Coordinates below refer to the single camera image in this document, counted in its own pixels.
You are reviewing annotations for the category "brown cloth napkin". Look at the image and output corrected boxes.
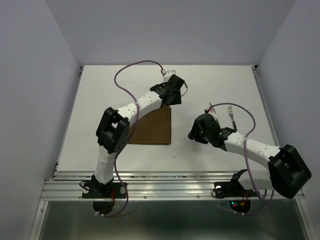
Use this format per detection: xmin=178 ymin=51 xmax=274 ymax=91
xmin=128 ymin=106 xmax=172 ymax=145

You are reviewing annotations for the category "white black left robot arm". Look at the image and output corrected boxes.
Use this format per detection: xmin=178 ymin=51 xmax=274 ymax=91
xmin=90 ymin=74 xmax=186 ymax=198

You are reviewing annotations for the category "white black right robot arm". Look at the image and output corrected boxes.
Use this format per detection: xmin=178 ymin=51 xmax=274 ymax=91
xmin=188 ymin=113 xmax=312 ymax=199

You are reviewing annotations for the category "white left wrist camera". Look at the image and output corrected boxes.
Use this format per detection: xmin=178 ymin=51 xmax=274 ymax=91
xmin=163 ymin=70 xmax=176 ymax=83

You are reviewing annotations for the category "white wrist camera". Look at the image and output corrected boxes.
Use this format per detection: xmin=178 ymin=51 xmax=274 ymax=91
xmin=204 ymin=105 xmax=219 ymax=123
xmin=163 ymin=70 xmax=176 ymax=83

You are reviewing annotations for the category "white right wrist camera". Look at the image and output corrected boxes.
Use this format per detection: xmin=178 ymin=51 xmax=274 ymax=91
xmin=204 ymin=105 xmax=219 ymax=123

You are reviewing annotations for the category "silver fork dark handle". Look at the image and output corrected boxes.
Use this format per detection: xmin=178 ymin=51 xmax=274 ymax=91
xmin=227 ymin=105 xmax=238 ymax=131

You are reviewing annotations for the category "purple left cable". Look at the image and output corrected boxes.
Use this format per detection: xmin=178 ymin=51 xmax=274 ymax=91
xmin=94 ymin=60 xmax=167 ymax=218

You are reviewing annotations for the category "aluminium rail frame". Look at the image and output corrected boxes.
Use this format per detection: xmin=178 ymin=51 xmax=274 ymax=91
xmin=29 ymin=64 xmax=313 ymax=240

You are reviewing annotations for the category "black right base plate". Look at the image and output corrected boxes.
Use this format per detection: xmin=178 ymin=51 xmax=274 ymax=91
xmin=211 ymin=181 xmax=257 ymax=199

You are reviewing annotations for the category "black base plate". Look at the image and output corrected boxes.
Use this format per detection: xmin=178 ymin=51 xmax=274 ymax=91
xmin=80 ymin=181 xmax=127 ymax=199
xmin=211 ymin=181 xmax=257 ymax=199

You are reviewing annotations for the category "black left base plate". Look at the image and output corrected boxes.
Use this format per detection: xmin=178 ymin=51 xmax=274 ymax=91
xmin=80 ymin=181 xmax=127 ymax=199

